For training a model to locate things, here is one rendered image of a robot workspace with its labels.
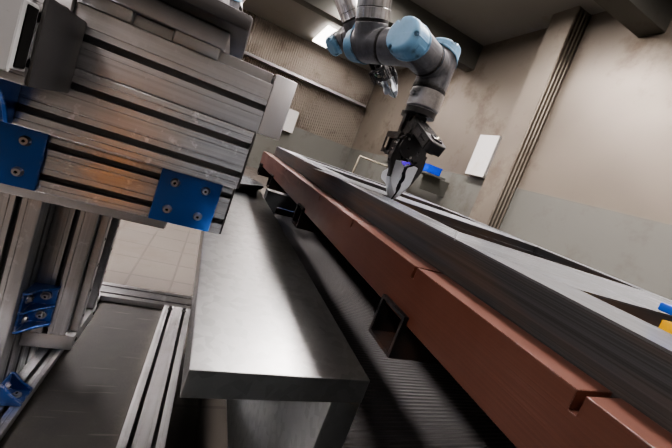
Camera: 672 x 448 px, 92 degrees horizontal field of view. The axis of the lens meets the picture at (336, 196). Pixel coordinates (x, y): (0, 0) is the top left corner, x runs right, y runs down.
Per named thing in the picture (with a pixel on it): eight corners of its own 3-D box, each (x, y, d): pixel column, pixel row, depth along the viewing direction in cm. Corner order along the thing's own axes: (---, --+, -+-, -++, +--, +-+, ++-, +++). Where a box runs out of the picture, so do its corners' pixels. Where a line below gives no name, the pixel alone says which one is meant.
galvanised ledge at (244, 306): (251, 184, 157) (253, 178, 157) (361, 403, 38) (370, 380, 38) (208, 172, 149) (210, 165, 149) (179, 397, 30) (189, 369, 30)
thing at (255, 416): (228, 251, 161) (251, 184, 157) (266, 637, 42) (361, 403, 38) (220, 249, 159) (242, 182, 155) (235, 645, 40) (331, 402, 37)
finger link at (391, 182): (380, 195, 79) (394, 159, 78) (393, 200, 74) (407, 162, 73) (370, 191, 78) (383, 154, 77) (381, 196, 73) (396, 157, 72)
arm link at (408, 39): (365, 51, 67) (393, 75, 75) (410, 53, 59) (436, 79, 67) (379, 13, 66) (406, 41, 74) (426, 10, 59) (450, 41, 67)
